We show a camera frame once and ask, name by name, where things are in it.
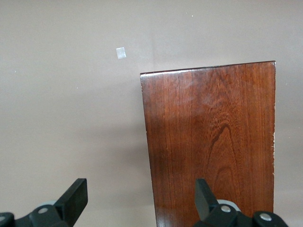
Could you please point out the dark brown wooden cabinet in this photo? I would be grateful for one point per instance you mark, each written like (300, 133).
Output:
(210, 146)

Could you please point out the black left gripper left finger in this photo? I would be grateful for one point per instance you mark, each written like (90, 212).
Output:
(68, 205)

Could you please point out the small square tape patch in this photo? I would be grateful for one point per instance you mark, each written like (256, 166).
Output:
(121, 53)

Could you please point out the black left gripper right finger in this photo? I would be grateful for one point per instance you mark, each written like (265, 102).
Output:
(206, 201)

